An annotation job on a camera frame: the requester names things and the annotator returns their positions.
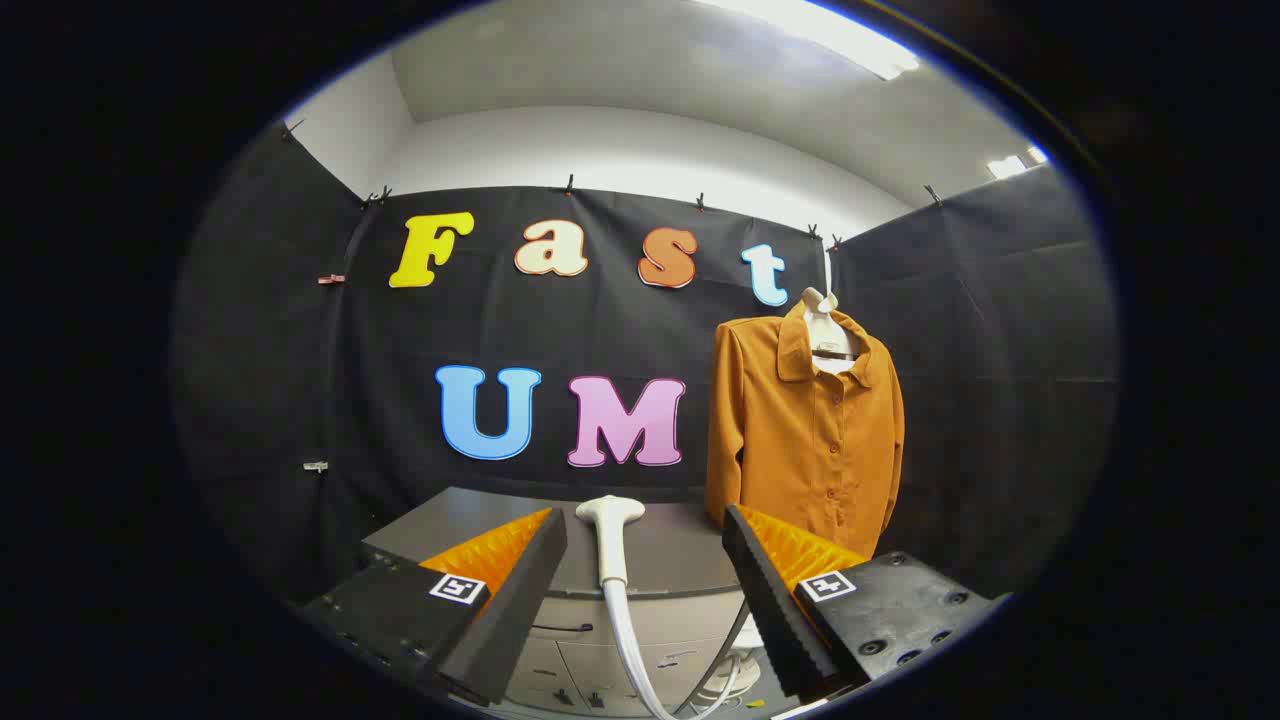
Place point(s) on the black backdrop cloth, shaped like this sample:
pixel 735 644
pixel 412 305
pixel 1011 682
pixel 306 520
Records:
pixel 600 330

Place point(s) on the white garment steamer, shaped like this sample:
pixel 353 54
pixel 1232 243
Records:
pixel 610 540

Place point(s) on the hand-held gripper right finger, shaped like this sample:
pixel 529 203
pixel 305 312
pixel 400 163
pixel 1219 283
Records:
pixel 765 590

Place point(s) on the white clothes hanger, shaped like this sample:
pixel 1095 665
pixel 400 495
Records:
pixel 826 330

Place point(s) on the orange button shirt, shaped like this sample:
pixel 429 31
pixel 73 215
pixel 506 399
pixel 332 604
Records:
pixel 800 450

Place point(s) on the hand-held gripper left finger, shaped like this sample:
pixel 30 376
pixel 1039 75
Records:
pixel 520 590

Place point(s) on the small ceiling light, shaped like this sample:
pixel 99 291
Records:
pixel 1015 163

